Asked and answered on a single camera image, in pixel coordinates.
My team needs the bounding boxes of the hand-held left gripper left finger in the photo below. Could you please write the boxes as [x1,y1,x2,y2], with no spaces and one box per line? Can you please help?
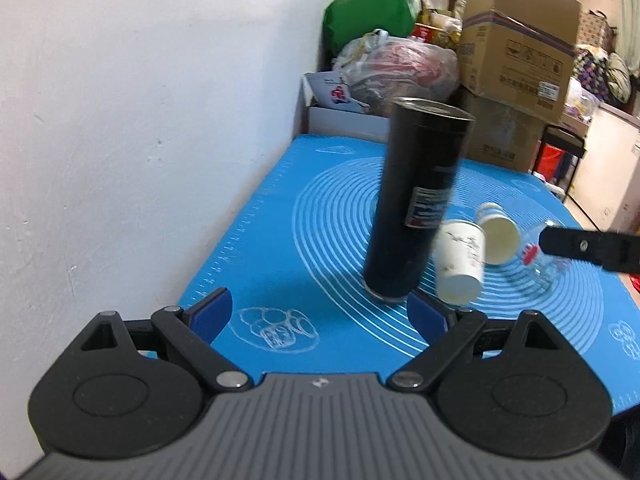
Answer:
[67,287,253,393]

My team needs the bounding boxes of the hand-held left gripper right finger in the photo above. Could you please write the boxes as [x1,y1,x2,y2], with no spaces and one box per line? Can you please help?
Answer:
[387,291,571,393]

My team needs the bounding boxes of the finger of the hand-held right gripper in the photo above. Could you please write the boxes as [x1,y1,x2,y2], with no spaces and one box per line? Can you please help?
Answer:
[539,226,640,275]

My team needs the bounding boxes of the tall black tumbler cup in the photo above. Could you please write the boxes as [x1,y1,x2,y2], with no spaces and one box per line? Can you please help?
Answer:
[362,97,476,302]

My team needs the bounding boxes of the printed white paper cup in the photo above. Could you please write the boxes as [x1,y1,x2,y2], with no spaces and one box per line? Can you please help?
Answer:
[436,219,487,305]

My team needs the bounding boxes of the plain white paper cup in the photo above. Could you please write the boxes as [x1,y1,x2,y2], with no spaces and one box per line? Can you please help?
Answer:
[475,203,520,267]

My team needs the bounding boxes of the clear plastic bottle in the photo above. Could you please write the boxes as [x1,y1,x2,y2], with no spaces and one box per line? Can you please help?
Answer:
[517,220,573,292]

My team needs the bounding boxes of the white cabinet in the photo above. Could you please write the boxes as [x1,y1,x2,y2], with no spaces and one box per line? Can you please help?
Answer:
[564,100,640,235]

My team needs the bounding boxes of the blue silicone baking mat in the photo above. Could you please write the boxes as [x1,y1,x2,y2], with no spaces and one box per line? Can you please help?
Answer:
[177,134,640,416]

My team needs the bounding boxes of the plain brown cardboard box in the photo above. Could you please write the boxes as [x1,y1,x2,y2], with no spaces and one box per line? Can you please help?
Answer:
[457,85,546,173]

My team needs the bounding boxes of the patterned floral bag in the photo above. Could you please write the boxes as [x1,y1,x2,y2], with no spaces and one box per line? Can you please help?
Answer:
[574,10,635,107]

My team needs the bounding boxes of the large printed cardboard box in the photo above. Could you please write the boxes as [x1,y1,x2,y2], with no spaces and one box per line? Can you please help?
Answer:
[457,0,583,126]

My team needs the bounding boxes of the open white box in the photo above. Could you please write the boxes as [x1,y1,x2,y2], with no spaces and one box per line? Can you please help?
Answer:
[301,71,393,142]

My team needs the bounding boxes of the clear plastic bag red contents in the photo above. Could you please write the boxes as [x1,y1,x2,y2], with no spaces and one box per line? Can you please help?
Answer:
[331,29,461,117]

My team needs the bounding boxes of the green bag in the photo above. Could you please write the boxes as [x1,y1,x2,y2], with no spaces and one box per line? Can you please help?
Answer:
[322,0,420,63]

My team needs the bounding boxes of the black frame rack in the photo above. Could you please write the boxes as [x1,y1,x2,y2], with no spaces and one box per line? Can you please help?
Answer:
[531,124,589,198]

